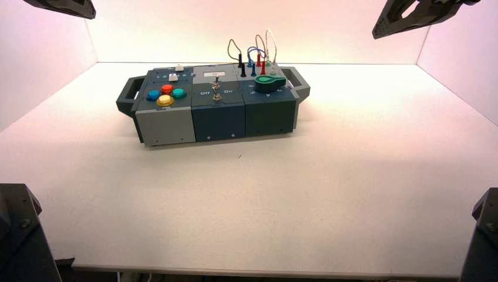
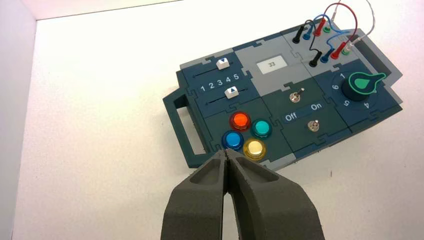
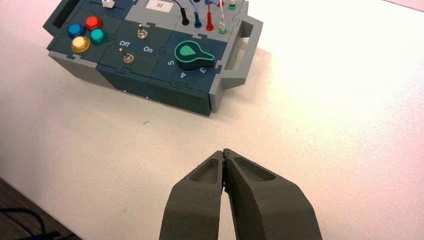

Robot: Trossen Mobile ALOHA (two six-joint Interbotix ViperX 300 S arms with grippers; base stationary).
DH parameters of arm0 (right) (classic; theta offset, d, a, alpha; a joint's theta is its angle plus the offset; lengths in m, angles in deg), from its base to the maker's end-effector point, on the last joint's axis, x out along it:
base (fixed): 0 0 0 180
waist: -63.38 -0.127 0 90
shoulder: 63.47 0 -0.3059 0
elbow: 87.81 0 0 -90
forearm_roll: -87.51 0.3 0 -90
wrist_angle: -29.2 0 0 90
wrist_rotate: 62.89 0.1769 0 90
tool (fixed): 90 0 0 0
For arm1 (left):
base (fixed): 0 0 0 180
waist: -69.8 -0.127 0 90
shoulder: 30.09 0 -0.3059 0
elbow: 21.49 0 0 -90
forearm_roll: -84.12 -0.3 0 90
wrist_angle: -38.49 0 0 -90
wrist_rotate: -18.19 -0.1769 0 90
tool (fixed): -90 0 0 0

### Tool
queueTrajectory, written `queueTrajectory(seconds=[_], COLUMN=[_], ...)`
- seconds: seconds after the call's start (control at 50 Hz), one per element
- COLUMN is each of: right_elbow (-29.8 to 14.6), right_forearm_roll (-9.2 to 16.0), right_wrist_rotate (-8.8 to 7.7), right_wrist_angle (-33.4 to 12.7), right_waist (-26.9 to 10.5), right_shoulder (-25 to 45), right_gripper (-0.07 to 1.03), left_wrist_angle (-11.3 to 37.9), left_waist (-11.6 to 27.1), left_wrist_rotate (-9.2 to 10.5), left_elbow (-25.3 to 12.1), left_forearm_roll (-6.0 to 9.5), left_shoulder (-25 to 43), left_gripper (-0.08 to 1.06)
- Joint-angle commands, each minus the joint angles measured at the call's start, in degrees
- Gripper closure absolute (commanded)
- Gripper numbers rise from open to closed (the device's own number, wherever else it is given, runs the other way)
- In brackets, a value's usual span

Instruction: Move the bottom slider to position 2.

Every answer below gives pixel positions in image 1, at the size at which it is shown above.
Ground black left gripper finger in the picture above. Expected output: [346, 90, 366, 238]
[22, 0, 96, 20]

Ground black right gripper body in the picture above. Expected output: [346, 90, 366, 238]
[417, 0, 482, 17]

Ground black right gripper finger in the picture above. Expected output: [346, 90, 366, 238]
[372, 0, 448, 40]

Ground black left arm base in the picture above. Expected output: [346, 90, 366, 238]
[0, 183, 63, 282]

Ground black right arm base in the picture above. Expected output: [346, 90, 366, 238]
[460, 187, 498, 282]

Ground green rotary knob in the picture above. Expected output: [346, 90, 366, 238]
[254, 75, 288, 94]

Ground grey and blue task box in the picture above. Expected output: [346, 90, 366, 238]
[116, 64, 311, 147]

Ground white cable with green plugs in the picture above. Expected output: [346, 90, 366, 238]
[265, 29, 279, 76]

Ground brown cable with red plugs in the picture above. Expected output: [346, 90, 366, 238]
[255, 34, 268, 76]

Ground blue cable with blue plugs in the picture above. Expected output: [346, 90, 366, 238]
[247, 46, 268, 78]

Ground grey cable with black plugs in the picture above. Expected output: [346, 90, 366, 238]
[227, 38, 247, 78]

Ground metal toggle switch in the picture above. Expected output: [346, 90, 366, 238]
[211, 75, 224, 103]

